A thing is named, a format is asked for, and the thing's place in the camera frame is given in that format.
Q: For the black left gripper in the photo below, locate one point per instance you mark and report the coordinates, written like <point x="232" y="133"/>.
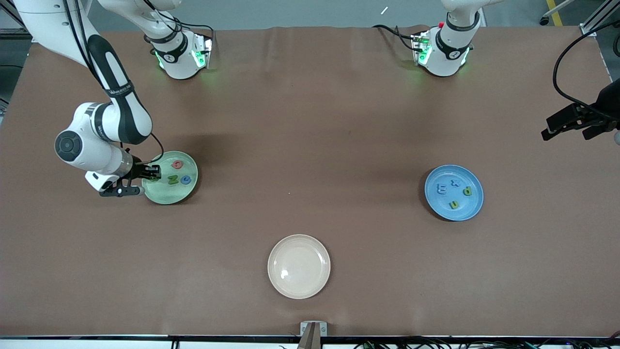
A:
<point x="607" y="104"/>

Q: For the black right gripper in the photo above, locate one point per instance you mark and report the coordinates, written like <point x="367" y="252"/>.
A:
<point x="138" y="170"/>

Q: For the green foam letter N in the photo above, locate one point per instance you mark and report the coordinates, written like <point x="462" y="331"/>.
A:
<point x="173" y="180"/>

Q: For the red foam letter Q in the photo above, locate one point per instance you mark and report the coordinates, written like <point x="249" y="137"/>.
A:
<point x="174" y="166"/>

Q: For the blue foam letter C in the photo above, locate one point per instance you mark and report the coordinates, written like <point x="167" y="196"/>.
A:
<point x="183" y="180"/>

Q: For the blue foam letter x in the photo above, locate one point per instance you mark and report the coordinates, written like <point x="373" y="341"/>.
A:
<point x="455" y="182"/>

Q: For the green foam letter u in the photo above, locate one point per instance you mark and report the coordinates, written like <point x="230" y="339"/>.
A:
<point x="451" y="205"/>

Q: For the blue foam letter m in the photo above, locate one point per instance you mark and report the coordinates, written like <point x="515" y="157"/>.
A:
<point x="441" y="189"/>

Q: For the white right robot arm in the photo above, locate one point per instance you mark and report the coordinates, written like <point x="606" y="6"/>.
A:
<point x="94" y="150"/>

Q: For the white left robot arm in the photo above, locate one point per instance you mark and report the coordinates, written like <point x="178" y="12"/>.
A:
<point x="448" y="53"/>

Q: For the light green plate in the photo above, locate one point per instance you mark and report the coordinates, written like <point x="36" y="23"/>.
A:
<point x="167" y="194"/>

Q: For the metal leg with caster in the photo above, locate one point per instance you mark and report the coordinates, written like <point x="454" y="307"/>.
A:
<point x="544" y="21"/>

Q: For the blue plate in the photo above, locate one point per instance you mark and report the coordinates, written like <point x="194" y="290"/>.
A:
<point x="467" y="208"/>

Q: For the brown table mat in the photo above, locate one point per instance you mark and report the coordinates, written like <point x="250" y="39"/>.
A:
<point x="310" y="121"/>

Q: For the beige plate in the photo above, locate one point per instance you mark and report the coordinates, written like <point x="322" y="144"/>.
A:
<point x="299" y="266"/>

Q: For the aluminium frame profile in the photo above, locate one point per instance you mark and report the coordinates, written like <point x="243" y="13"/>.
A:
<point x="588" y="30"/>

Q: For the table edge rail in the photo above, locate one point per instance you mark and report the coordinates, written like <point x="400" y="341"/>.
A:
<point x="97" y="344"/>

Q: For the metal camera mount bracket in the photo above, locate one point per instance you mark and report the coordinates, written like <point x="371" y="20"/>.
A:
<point x="313" y="339"/>

